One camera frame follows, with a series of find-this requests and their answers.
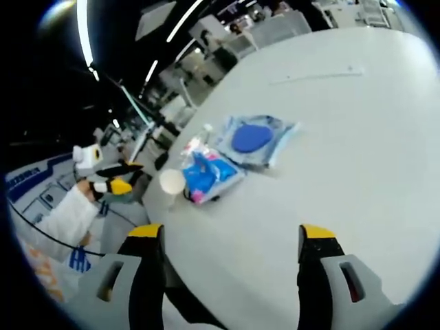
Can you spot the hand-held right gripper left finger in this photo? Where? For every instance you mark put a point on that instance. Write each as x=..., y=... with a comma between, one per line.
x=137, y=275

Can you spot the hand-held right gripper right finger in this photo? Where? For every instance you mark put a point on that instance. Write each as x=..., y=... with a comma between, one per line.
x=330, y=275

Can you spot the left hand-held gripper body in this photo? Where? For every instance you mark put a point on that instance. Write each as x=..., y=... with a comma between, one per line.
x=86, y=156

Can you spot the white paper cup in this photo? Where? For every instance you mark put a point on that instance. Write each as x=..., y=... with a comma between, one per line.
x=172, y=185

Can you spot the small clear plastic bottle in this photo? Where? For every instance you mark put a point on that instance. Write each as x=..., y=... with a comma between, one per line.
x=203, y=135

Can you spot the blue and pink packet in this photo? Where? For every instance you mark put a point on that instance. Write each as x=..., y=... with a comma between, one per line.
x=211, y=177

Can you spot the clear bag with blue disc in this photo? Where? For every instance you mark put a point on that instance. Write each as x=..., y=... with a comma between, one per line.
x=256, y=141

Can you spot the clear plastic ruler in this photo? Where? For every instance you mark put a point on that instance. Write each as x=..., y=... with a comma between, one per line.
x=316, y=77

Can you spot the white table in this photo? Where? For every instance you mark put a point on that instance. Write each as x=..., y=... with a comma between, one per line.
x=302, y=178

